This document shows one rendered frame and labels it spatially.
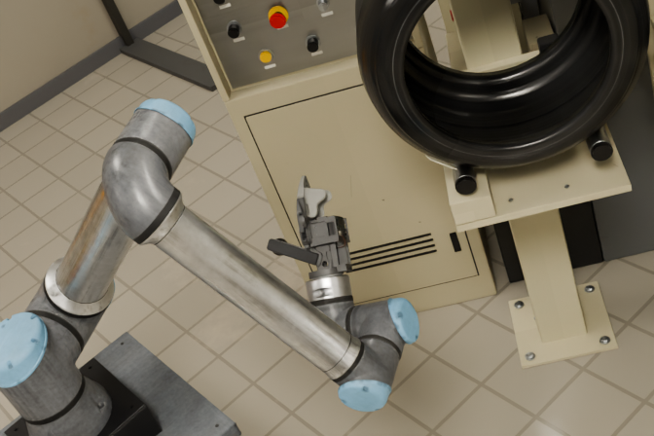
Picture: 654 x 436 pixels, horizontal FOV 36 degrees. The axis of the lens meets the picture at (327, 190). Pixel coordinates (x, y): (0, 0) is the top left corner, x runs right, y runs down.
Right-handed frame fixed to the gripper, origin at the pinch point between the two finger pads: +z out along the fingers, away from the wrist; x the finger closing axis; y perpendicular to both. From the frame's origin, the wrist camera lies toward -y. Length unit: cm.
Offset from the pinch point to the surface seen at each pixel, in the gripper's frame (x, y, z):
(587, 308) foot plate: -109, 41, -35
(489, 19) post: -27, 40, 31
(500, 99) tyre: -27.3, 39.5, 13.1
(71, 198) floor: -176, -169, 46
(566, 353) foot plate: -97, 34, -47
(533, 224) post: -70, 35, -12
